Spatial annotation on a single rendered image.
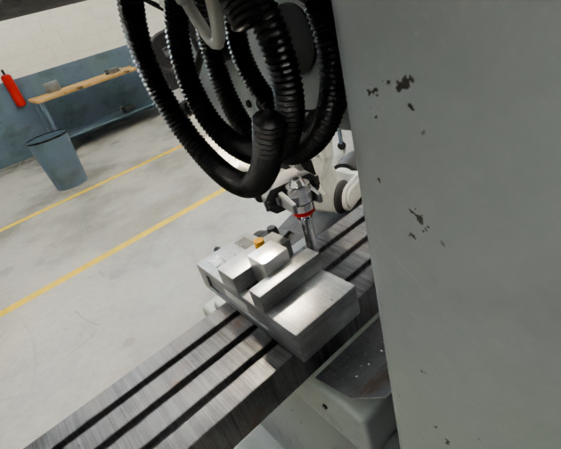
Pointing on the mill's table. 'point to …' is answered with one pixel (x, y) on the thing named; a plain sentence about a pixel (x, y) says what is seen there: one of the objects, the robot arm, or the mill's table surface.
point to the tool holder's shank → (309, 232)
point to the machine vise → (288, 298)
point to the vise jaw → (237, 269)
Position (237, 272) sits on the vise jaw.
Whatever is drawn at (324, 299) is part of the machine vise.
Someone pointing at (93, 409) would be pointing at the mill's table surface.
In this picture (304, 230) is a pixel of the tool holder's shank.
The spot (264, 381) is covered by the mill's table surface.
